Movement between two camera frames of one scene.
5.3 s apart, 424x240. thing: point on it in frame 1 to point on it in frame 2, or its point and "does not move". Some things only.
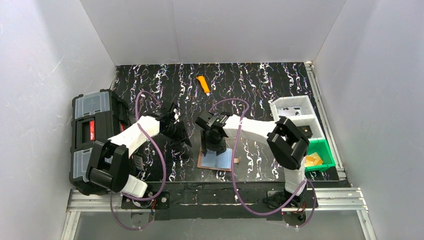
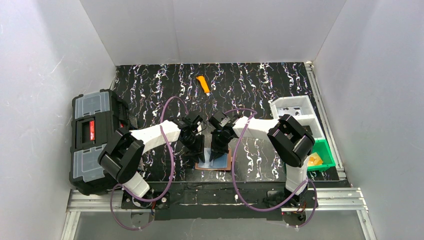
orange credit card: [313, 159] does not move
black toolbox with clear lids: [96, 115] does not move
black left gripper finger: [186, 141] to [199, 153]
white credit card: [290, 111] does not move
